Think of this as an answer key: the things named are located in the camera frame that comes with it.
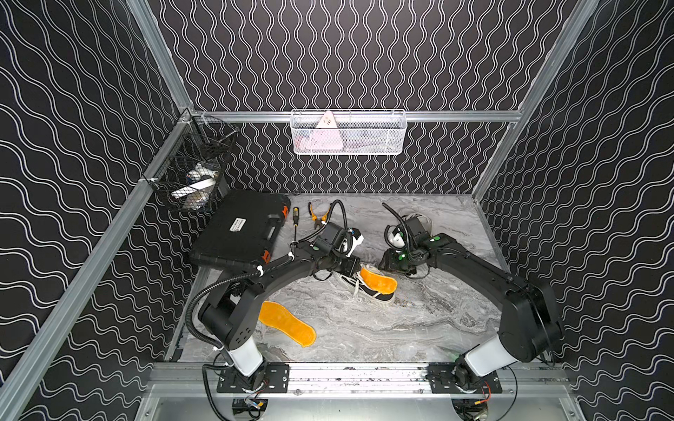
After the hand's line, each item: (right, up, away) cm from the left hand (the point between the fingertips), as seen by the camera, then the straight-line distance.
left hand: (360, 263), depth 85 cm
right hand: (+8, -1, +1) cm, 8 cm away
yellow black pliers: (-16, +14, +27) cm, 34 cm away
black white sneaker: (+26, +14, +16) cm, 34 cm away
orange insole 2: (+8, -7, 0) cm, 10 cm away
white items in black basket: (-49, +22, -8) cm, 54 cm away
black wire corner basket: (-55, +30, -1) cm, 63 cm away
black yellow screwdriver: (-25, +15, +26) cm, 39 cm away
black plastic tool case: (-43, +11, +15) cm, 47 cm away
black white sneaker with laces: (-1, -7, +1) cm, 8 cm away
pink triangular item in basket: (-11, +43, +5) cm, 45 cm away
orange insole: (-26, -18, 0) cm, 32 cm away
